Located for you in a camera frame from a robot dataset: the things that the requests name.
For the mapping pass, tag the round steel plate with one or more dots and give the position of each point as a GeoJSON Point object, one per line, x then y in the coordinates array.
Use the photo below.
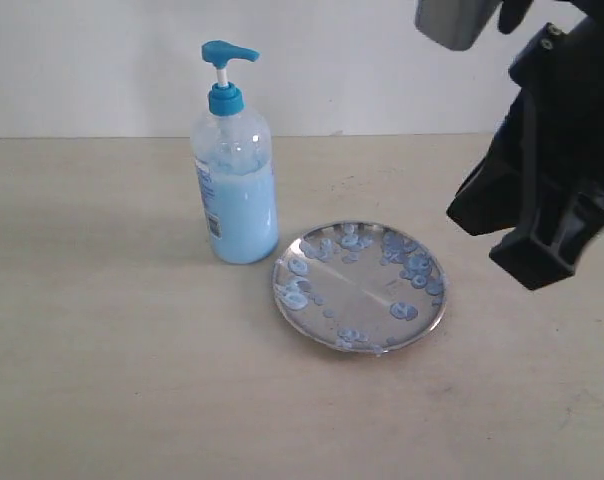
{"type": "Point", "coordinates": [360, 287]}

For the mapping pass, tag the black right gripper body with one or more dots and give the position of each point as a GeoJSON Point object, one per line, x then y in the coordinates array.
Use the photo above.
{"type": "Point", "coordinates": [567, 90]}

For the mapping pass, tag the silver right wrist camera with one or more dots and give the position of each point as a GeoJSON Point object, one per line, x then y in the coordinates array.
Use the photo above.
{"type": "Point", "coordinates": [454, 24]}

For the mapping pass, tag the blue pump soap bottle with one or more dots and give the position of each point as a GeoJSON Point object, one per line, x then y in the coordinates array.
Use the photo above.
{"type": "Point", "coordinates": [232, 148]}

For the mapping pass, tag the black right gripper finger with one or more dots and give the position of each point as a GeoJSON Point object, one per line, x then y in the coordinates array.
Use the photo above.
{"type": "Point", "coordinates": [545, 236]}

